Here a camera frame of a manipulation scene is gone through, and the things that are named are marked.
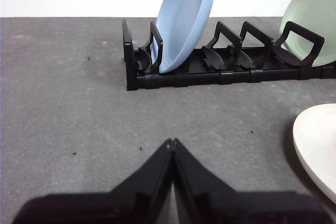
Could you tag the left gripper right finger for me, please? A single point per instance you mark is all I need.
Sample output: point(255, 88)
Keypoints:
point(223, 205)

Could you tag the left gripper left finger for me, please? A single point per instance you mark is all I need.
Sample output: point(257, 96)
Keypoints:
point(118, 205)

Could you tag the pale yellow plate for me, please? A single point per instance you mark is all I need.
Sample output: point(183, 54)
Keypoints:
point(320, 142)

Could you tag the black plate rack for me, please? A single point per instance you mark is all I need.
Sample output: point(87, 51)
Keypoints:
point(197, 78)

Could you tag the blue plate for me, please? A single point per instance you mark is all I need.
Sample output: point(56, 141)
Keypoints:
point(183, 24)

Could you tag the green plate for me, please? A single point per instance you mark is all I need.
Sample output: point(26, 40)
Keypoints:
point(315, 6)

